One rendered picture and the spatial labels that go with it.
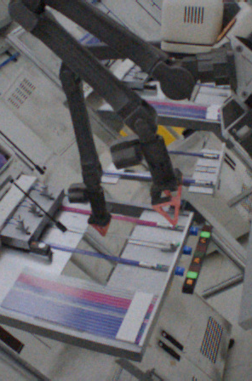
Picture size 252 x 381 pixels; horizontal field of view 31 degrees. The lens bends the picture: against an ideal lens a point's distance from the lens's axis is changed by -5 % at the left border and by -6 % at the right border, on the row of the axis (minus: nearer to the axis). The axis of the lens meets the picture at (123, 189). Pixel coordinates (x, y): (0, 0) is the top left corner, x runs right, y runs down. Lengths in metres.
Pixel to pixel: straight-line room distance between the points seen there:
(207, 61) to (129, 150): 0.28
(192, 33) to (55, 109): 1.76
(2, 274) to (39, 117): 1.37
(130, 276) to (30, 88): 1.52
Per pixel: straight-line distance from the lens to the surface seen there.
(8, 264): 1.79
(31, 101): 2.87
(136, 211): 1.95
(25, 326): 1.59
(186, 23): 1.15
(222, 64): 1.02
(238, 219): 2.87
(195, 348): 2.12
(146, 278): 1.66
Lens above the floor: 1.38
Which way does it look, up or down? 12 degrees down
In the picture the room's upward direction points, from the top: 47 degrees counter-clockwise
